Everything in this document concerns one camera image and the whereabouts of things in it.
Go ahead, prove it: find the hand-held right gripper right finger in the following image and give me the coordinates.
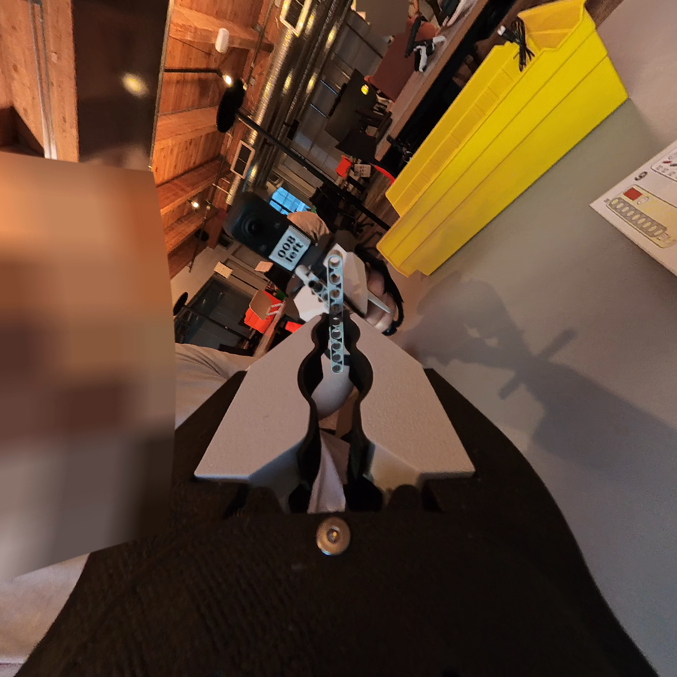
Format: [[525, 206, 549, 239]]
[[346, 317, 476, 493]]

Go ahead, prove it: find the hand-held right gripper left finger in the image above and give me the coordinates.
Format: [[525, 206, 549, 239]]
[[194, 312, 328, 513]]

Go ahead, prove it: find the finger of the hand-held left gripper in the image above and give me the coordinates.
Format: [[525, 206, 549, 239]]
[[292, 288, 330, 324], [341, 249, 393, 319]]

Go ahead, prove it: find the dark grey toy connector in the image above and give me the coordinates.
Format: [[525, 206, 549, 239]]
[[295, 263, 333, 298]]

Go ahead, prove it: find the grey perforated toy beam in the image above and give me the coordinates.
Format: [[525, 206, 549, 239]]
[[324, 253, 353, 374]]

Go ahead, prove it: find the grey desk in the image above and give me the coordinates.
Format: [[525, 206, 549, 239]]
[[394, 0, 677, 677]]

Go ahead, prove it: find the wood-edged desk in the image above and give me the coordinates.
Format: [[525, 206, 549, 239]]
[[373, 0, 516, 159]]

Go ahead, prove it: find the person's left hand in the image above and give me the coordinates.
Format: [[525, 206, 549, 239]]
[[365, 264, 403, 334]]

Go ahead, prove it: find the yellow plastic bin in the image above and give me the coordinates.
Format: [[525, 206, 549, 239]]
[[377, 0, 629, 277]]

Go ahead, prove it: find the open instruction booklet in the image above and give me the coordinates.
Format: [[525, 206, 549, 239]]
[[590, 140, 677, 277]]

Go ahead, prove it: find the black cable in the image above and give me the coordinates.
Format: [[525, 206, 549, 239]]
[[497, 18, 536, 72]]

